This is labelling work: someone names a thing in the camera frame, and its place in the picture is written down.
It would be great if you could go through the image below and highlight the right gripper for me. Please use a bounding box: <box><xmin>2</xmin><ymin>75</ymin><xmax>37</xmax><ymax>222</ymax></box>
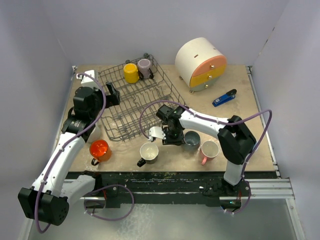
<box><xmin>161</xmin><ymin>126</ymin><xmax>185</xmax><ymax>146</ymax></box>

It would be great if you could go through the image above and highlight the yellow mug black handle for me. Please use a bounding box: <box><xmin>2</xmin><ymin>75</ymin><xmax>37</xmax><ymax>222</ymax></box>
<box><xmin>123</xmin><ymin>63</ymin><xmax>140</xmax><ymax>84</ymax></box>

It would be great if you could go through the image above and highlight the purple mug black handle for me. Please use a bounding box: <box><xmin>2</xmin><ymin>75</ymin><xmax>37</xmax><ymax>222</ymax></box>
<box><xmin>137</xmin><ymin>58</ymin><xmax>154</xmax><ymax>79</ymax></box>

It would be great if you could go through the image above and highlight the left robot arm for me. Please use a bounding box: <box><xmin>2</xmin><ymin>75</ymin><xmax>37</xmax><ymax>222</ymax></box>
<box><xmin>18</xmin><ymin>82</ymin><xmax>120</xmax><ymax>226</ymax></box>

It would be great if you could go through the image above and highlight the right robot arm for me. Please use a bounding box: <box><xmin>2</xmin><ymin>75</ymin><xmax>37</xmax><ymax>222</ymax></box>
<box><xmin>148</xmin><ymin>104</ymin><xmax>257</xmax><ymax>196</ymax></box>

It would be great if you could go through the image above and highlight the pink mug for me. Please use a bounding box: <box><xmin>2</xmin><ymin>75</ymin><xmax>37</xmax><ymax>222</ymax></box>
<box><xmin>199</xmin><ymin>140</ymin><xmax>220</xmax><ymax>166</ymax></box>

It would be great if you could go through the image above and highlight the orange mug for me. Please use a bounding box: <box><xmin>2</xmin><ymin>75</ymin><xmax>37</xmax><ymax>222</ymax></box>
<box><xmin>89</xmin><ymin>139</ymin><xmax>112</xmax><ymax>166</ymax></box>

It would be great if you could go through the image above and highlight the white round drawer cabinet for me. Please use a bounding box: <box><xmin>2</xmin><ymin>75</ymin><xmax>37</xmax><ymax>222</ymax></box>
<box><xmin>174</xmin><ymin>37</ymin><xmax>227</xmax><ymax>93</ymax></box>

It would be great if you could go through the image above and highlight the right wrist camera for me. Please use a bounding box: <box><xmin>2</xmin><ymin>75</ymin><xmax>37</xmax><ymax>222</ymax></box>
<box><xmin>148</xmin><ymin>126</ymin><xmax>166</xmax><ymax>142</ymax></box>

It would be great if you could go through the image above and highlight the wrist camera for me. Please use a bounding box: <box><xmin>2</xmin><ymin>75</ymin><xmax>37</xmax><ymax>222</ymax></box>
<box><xmin>148</xmin><ymin>126</ymin><xmax>166</xmax><ymax>142</ymax></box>
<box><xmin>80</xmin><ymin>69</ymin><xmax>99</xmax><ymax>89</ymax></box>

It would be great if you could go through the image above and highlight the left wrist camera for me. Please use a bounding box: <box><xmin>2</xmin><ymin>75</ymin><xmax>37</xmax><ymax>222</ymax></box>
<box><xmin>80</xmin><ymin>69</ymin><xmax>99</xmax><ymax>89</ymax></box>

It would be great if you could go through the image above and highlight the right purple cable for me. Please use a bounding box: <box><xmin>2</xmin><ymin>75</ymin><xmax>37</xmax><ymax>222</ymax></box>
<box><xmin>138</xmin><ymin>99</ymin><xmax>273</xmax><ymax>216</ymax></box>

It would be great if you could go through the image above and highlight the purple cable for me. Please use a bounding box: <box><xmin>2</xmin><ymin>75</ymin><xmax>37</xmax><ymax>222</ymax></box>
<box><xmin>34</xmin><ymin>72</ymin><xmax>135</xmax><ymax>234</ymax></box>
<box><xmin>138</xmin><ymin>99</ymin><xmax>273</xmax><ymax>216</ymax></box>

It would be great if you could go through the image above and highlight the white mug black handle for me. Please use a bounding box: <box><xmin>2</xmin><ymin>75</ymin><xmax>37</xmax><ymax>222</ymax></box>
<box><xmin>137</xmin><ymin>142</ymin><xmax>159</xmax><ymax>168</ymax></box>

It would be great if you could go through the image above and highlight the grey wire dish rack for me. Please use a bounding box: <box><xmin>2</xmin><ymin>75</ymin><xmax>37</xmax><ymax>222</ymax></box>
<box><xmin>98</xmin><ymin>53</ymin><xmax>186</xmax><ymax>142</ymax></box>

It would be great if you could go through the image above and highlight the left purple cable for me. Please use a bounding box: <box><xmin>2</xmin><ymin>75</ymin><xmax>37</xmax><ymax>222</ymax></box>
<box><xmin>34</xmin><ymin>72</ymin><xmax>135</xmax><ymax>234</ymax></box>

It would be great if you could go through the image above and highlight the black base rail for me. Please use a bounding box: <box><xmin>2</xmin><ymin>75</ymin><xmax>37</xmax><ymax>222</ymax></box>
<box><xmin>73</xmin><ymin>170</ymin><xmax>252</xmax><ymax>209</ymax></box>

